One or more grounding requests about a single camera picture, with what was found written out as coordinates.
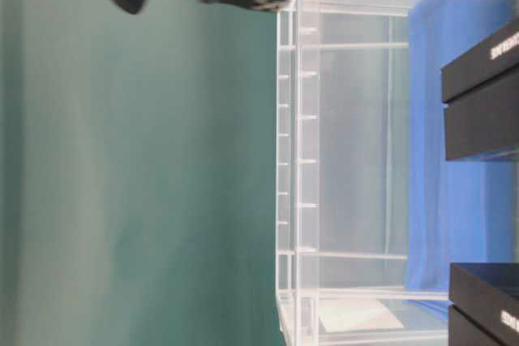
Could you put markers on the black box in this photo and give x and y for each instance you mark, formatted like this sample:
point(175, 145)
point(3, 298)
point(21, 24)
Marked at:
point(487, 294)
point(480, 97)

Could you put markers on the clear plastic storage case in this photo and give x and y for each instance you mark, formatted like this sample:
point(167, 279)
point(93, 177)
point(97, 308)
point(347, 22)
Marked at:
point(343, 172)

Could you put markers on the blue foam case liner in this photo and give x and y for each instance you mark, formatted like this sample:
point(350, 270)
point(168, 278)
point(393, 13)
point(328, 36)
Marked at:
point(459, 212)

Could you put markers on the green table cloth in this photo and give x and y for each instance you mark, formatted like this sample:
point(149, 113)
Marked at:
point(137, 174)

